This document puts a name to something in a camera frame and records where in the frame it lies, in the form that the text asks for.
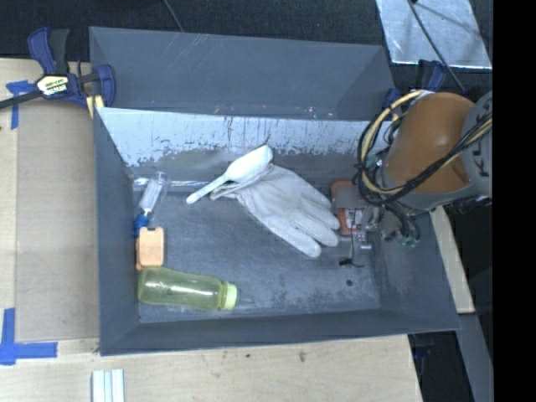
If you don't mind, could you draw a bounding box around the orange and white small box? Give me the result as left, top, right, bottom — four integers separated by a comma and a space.
330, 180, 363, 237

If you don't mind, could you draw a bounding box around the clear small bottle blue cap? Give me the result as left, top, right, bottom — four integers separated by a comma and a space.
132, 171, 170, 239

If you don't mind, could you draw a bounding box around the pale wood flat board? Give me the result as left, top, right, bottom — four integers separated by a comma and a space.
14, 98, 101, 343

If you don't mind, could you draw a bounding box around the orange sponge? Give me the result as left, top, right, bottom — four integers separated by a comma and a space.
135, 225, 166, 272

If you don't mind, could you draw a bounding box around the grey metal bin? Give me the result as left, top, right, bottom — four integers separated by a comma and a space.
87, 26, 464, 358

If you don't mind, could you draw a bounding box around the white work glove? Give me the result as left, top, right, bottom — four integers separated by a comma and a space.
209, 163, 342, 259

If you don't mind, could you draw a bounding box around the yellow-green plastic bottle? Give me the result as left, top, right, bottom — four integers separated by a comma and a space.
137, 265, 239, 312

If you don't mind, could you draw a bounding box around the white plastic spoon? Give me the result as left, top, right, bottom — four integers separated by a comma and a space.
185, 143, 275, 205

